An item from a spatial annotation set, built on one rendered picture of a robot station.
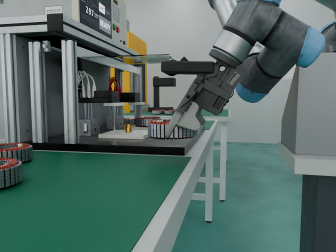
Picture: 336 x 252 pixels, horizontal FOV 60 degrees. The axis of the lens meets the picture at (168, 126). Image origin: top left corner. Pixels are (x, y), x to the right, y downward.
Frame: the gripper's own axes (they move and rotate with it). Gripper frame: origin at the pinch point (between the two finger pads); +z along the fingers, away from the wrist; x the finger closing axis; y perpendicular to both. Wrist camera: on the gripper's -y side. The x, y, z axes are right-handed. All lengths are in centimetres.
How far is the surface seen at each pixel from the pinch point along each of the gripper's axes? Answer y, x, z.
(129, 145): -8.7, 8.4, 11.0
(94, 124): -27.3, 26.6, 17.9
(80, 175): -8.5, -15.8, 13.1
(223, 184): 39, 189, 55
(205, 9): -139, 560, -141
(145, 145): -4.9, 8.5, 8.7
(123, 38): -46, 59, -11
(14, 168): -15.8, -24.6, 13.9
